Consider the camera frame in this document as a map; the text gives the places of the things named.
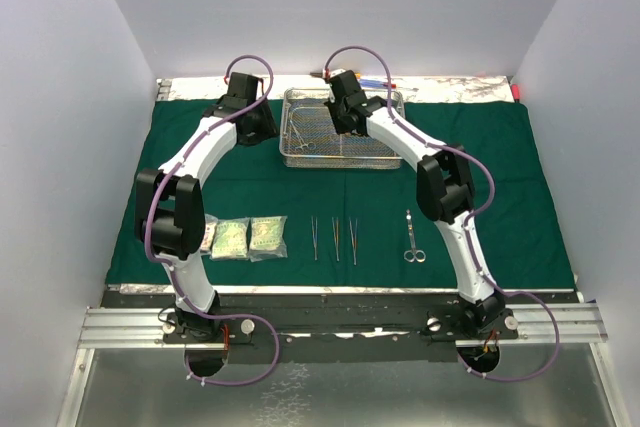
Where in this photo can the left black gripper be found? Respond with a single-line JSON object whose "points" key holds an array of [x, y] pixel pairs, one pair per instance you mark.
{"points": [[267, 128]]}

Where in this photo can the metal mesh instrument tray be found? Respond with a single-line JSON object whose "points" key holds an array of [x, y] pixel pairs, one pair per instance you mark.
{"points": [[333, 151]]}

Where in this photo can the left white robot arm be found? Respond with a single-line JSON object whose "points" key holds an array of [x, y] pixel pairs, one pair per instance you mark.
{"points": [[169, 207]]}

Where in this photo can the dark green surgical cloth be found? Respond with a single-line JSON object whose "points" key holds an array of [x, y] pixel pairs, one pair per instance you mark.
{"points": [[519, 232]]}

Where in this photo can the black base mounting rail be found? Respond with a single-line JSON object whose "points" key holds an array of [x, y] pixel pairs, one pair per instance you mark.
{"points": [[323, 325]]}

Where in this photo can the red marker at edge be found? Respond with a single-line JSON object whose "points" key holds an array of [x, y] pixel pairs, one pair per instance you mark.
{"points": [[515, 93]]}

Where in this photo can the steel forceps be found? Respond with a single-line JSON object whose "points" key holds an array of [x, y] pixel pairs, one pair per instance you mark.
{"points": [[301, 130]]}

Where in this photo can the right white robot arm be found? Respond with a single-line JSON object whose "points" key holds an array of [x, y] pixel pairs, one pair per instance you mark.
{"points": [[445, 190]]}

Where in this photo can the pink instrument packet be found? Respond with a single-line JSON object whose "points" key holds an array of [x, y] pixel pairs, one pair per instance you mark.
{"points": [[211, 223]]}

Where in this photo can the steel surgical scissors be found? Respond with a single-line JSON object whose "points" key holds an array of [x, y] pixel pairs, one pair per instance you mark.
{"points": [[412, 254]]}

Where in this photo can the aluminium extrusion frame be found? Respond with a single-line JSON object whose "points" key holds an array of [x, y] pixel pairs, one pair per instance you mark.
{"points": [[535, 385]]}

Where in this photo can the green packet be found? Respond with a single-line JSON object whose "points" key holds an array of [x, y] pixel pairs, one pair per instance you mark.
{"points": [[267, 238]]}

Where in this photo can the blue red pen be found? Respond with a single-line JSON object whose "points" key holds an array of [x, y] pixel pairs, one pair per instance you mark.
{"points": [[379, 84]]}

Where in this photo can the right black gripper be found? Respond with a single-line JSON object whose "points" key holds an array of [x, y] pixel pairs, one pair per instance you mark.
{"points": [[340, 128]]}

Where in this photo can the steel tweezers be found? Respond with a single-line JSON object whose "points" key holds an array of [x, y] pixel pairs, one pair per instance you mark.
{"points": [[336, 237], [315, 237], [353, 230]]}

